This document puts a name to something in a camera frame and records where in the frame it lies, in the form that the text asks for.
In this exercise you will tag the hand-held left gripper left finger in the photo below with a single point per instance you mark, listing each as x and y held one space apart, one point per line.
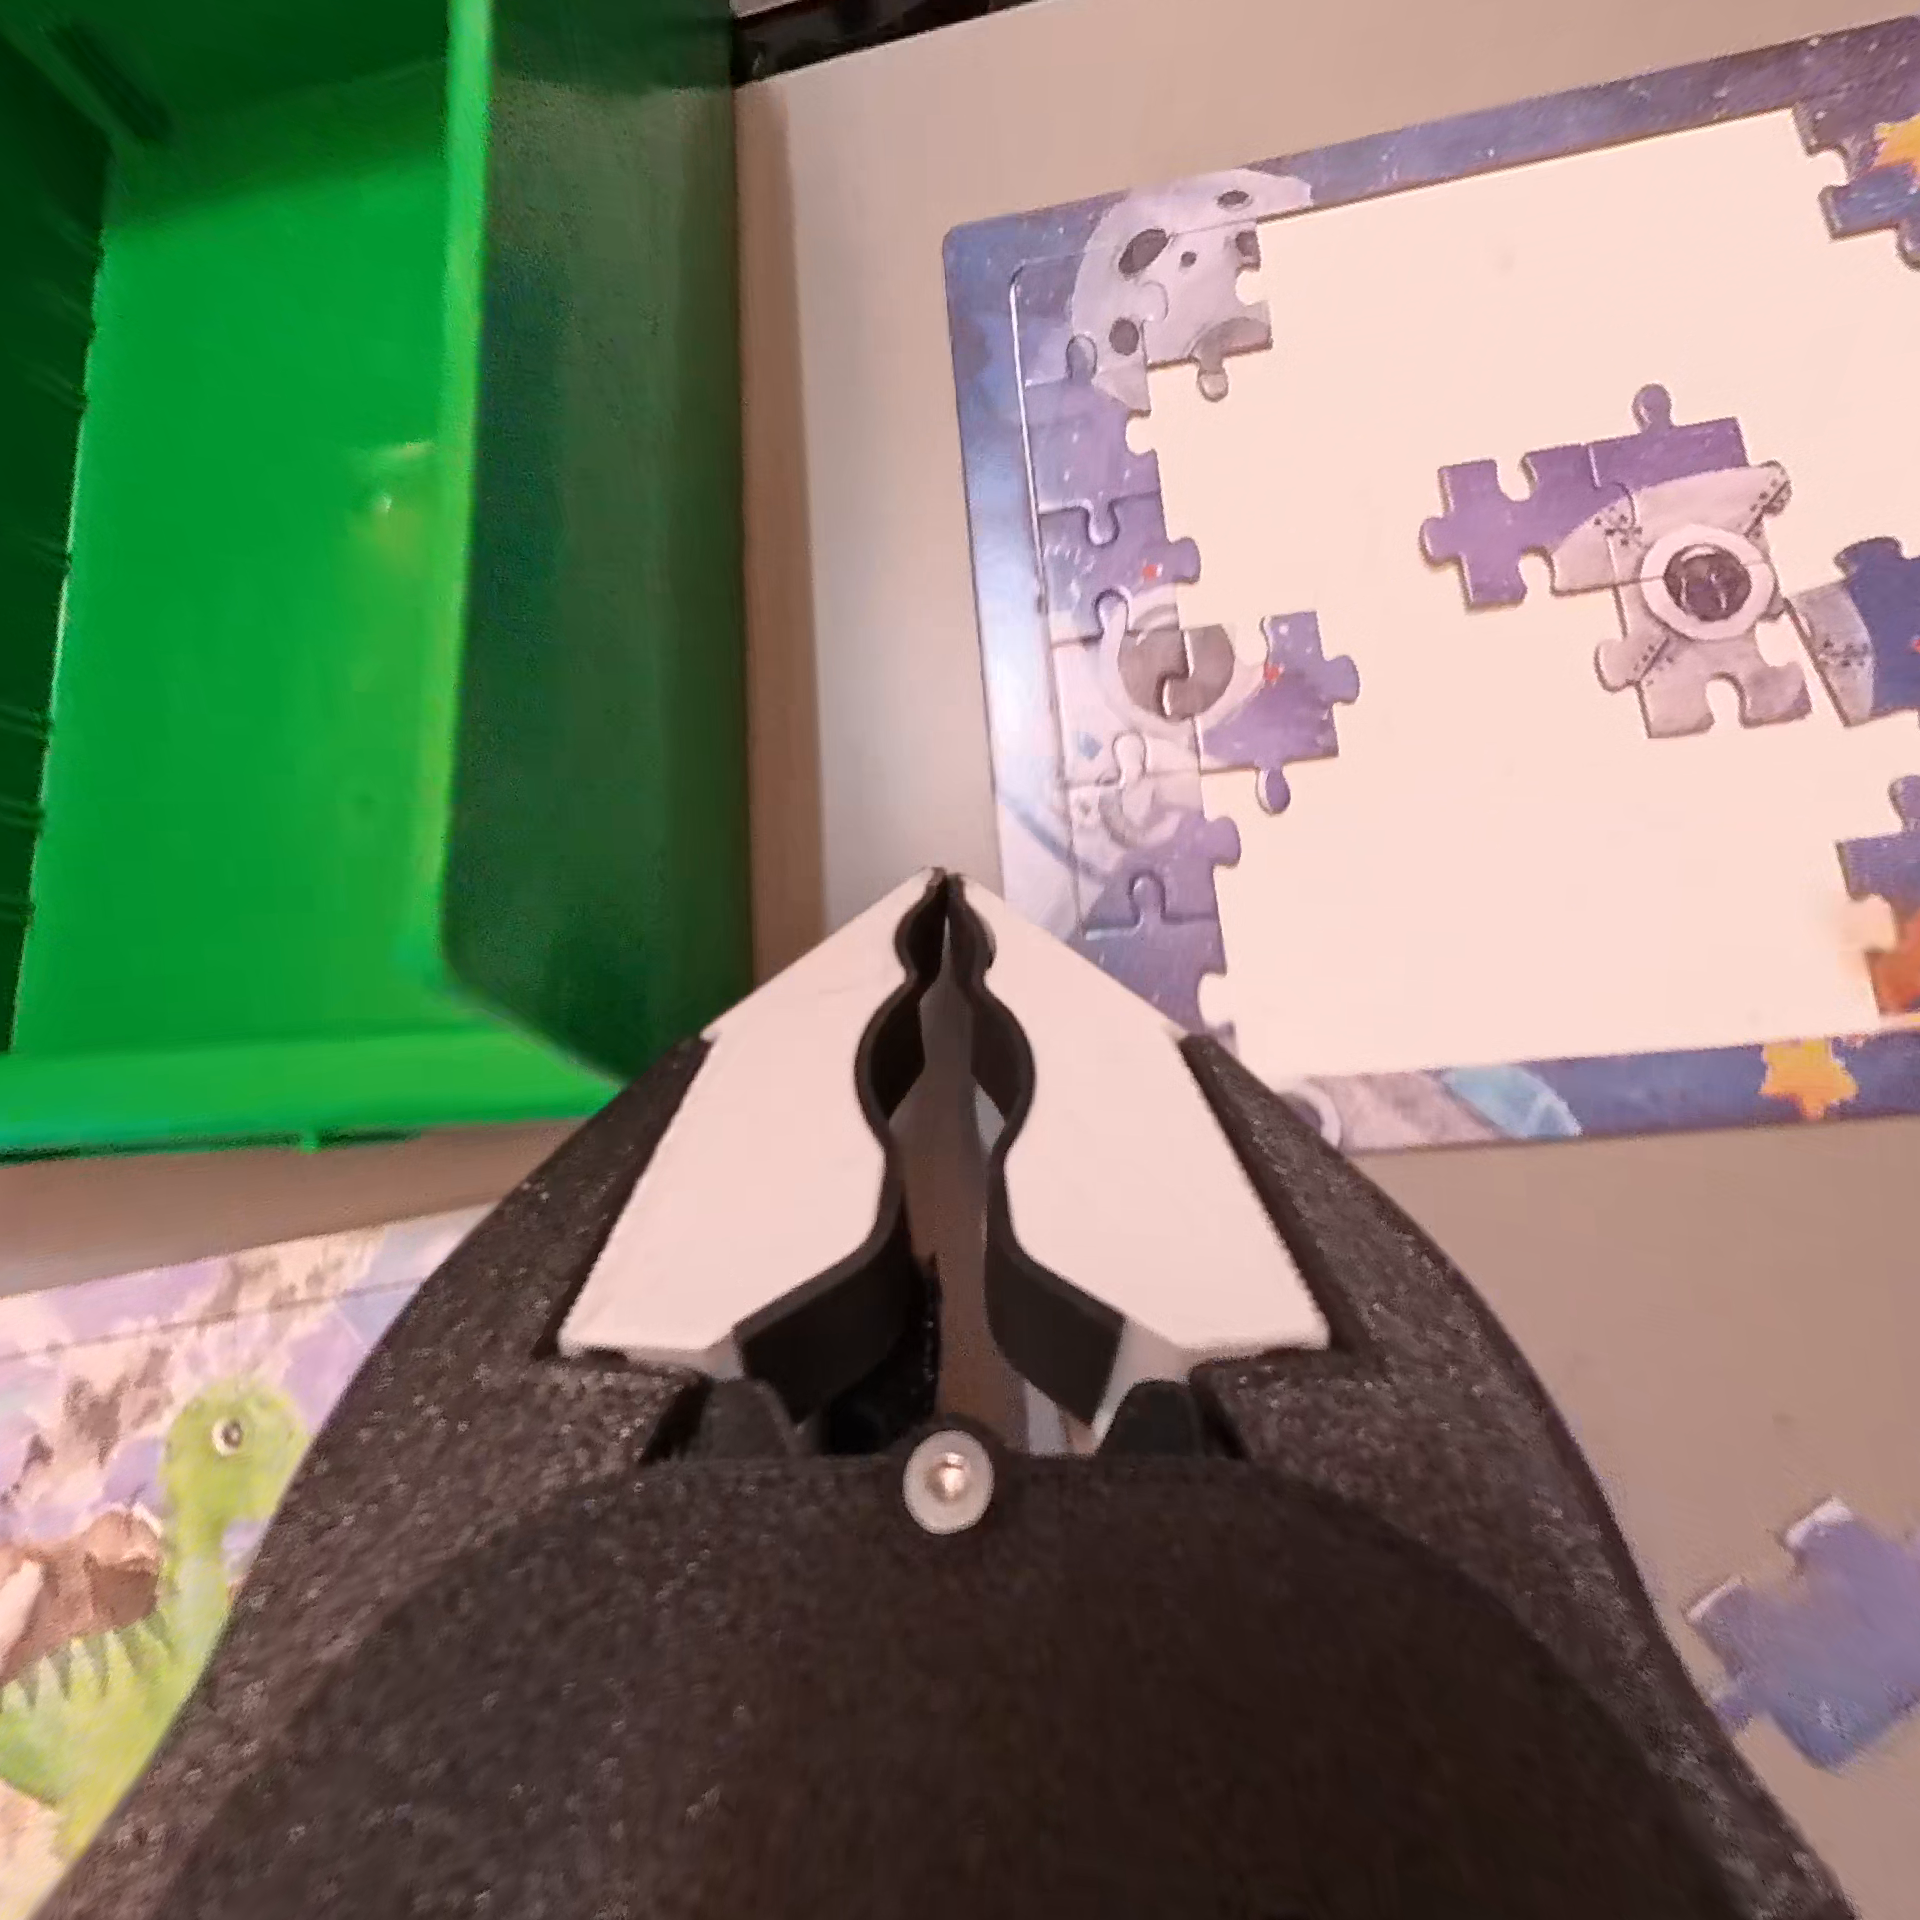
734 1201

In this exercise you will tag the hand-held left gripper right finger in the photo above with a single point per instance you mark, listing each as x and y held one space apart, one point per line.
1155 1201

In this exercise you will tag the space puzzle board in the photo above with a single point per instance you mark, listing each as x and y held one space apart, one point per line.
1500 901

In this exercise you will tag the purple helmet-part puzzle piece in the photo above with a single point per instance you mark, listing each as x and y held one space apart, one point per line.
1282 704

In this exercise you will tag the joined satellite puzzle pieces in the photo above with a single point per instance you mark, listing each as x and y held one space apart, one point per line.
1693 585

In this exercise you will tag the grey desk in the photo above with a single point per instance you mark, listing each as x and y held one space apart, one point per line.
840 600

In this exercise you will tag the green plastic bin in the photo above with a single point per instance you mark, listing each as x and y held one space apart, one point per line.
300 600

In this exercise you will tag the purple star-marked puzzle piece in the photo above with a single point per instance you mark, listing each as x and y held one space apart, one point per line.
1798 1650

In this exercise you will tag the comet print puzzle piece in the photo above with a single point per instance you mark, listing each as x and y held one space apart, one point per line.
1886 863

